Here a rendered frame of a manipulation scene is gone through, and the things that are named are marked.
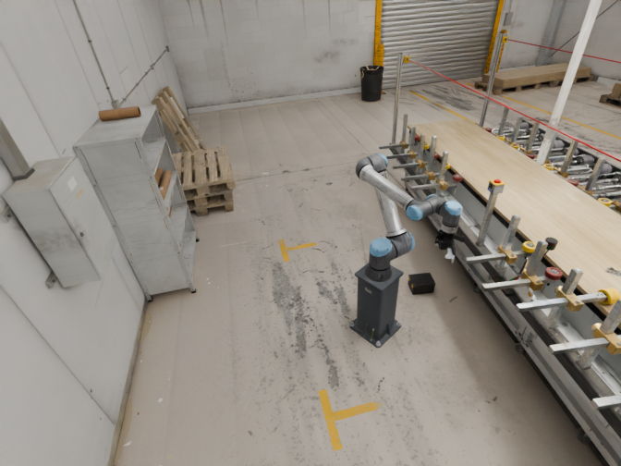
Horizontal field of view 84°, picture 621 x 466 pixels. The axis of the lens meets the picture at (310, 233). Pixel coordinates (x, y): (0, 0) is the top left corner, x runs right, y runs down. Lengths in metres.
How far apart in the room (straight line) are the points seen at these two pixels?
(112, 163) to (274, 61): 6.70
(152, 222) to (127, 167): 0.49
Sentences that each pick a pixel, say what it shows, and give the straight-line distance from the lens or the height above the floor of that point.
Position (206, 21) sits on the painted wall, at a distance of 8.98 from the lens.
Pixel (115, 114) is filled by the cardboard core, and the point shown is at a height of 1.60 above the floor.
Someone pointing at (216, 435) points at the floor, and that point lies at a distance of 2.68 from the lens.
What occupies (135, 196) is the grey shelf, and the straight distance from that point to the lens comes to 3.01.
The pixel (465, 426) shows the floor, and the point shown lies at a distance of 2.70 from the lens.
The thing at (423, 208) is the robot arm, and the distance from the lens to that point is 2.04.
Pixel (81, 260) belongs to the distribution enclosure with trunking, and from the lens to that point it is 2.25.
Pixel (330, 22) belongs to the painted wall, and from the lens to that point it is 9.33.
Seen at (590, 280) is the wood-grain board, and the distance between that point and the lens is 2.50.
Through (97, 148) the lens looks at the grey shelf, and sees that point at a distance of 2.90.
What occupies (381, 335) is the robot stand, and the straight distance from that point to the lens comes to 2.90.
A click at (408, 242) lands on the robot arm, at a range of 2.52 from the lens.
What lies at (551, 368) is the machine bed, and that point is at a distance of 2.95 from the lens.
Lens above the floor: 2.34
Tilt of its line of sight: 36 degrees down
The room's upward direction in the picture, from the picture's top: 5 degrees counter-clockwise
